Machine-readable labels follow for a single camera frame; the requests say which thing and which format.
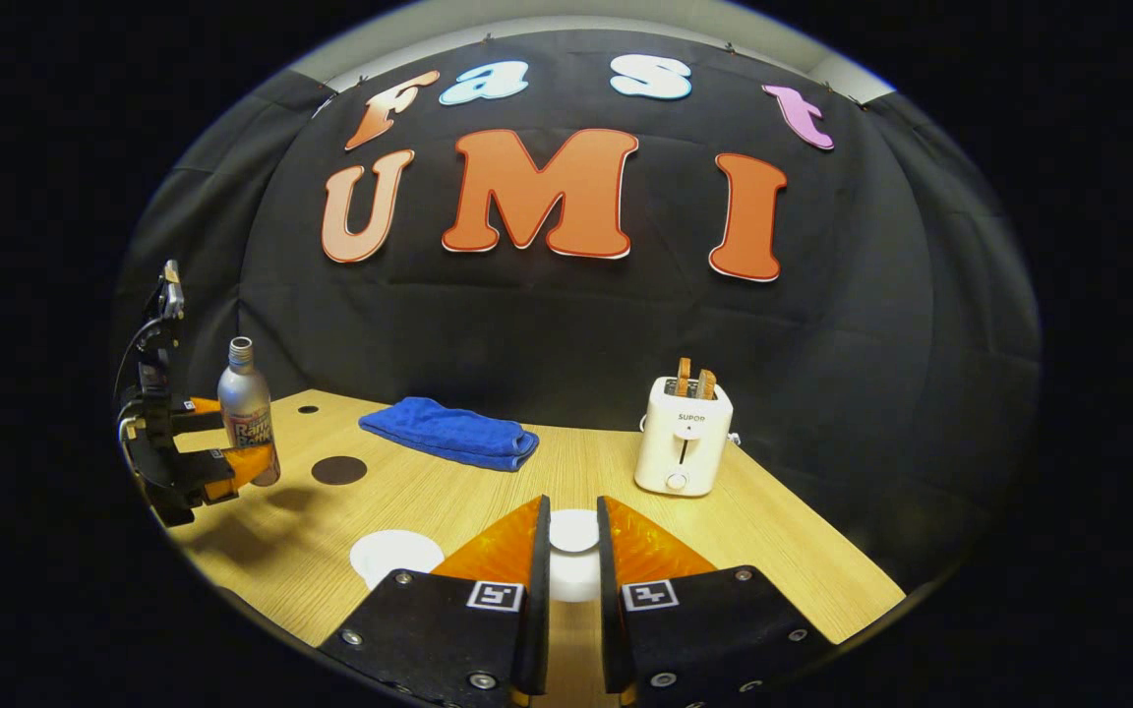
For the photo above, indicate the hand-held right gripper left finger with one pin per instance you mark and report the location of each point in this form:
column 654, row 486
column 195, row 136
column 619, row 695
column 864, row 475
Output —
column 537, row 590

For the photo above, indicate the dark round coaster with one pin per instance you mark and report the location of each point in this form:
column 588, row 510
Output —
column 338, row 470

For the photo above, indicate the toast slice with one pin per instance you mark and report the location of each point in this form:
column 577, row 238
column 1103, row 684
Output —
column 706, row 383
column 684, row 377

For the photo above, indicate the white toaster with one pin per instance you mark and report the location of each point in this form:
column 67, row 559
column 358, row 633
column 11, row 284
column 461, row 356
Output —
column 685, row 442

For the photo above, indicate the white teacup lid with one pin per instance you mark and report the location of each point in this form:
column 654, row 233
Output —
column 574, row 531

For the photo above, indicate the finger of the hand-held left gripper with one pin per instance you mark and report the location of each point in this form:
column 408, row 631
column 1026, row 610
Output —
column 198, row 421
column 208, row 480

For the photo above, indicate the blue folded towel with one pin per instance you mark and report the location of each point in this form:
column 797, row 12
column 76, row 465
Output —
column 448, row 433

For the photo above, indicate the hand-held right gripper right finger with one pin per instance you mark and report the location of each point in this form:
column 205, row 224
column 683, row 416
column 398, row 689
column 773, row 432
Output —
column 611, row 590

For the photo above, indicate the silver water bottle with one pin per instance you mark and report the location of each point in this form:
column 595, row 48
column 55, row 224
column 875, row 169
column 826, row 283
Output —
column 247, row 403

